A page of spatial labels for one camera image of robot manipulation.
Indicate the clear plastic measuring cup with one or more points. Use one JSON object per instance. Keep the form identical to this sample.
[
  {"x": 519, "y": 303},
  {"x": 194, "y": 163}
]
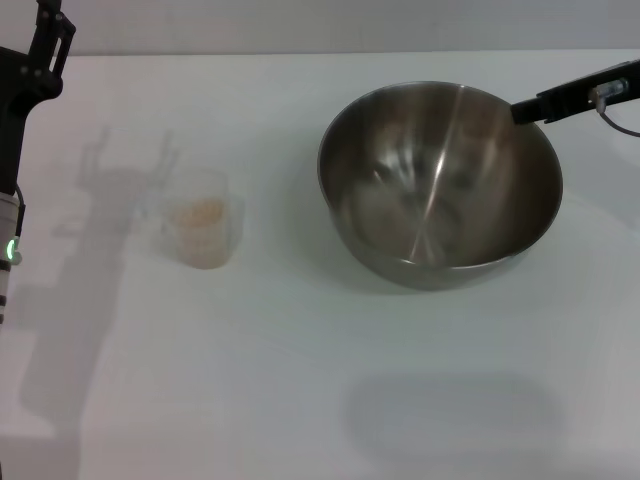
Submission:
[{"x": 200, "y": 220}]

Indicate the white uncooked rice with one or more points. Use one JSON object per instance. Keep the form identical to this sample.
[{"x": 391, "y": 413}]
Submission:
[{"x": 197, "y": 222}]

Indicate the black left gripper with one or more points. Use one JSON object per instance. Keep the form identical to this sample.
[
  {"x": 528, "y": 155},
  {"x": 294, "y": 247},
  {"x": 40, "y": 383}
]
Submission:
[{"x": 15, "y": 100}]

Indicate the stainless steel mixing bowl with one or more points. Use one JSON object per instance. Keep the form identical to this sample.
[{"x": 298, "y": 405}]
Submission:
[{"x": 435, "y": 190}]

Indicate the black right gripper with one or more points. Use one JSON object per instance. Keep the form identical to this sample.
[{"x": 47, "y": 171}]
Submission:
[{"x": 575, "y": 97}]

